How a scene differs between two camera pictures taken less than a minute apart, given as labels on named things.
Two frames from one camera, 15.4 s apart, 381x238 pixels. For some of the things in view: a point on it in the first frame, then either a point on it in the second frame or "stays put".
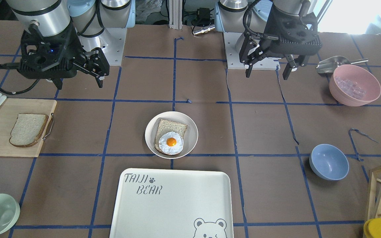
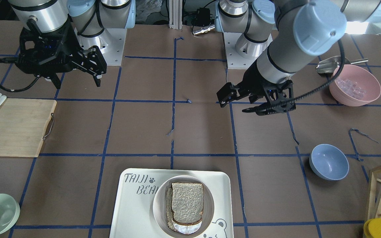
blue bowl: (328, 162) stays put
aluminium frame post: (175, 17) stays put
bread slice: (165, 126) -> (171, 224)
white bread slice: (26, 129) -> (187, 202)
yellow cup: (379, 228) stays put
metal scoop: (329, 65) stays put
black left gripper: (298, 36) -> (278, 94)
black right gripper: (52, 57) stays put
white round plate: (171, 135) -> (159, 201)
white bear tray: (172, 203) stays put
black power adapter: (203, 14) stays put
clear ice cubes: (350, 87) stays put
